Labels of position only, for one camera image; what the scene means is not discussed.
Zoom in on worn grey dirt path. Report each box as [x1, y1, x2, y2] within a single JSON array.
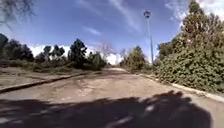
[[0, 67, 224, 128]]

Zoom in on green bush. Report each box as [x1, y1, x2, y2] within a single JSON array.
[[119, 45, 149, 72]]

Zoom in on row of dark trees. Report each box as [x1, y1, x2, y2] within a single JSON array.
[[0, 33, 108, 71]]

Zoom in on pale stone kerb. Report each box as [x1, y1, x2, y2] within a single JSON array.
[[131, 71, 224, 104]]

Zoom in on green ivy hedge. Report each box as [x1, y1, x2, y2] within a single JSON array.
[[153, 46, 224, 95]]

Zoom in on dark stone kerb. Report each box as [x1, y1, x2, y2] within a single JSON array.
[[0, 71, 93, 95]]

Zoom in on tall green tree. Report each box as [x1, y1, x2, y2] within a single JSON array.
[[156, 0, 224, 61]]

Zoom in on tall lamp post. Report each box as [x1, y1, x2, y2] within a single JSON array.
[[143, 9, 155, 66]]

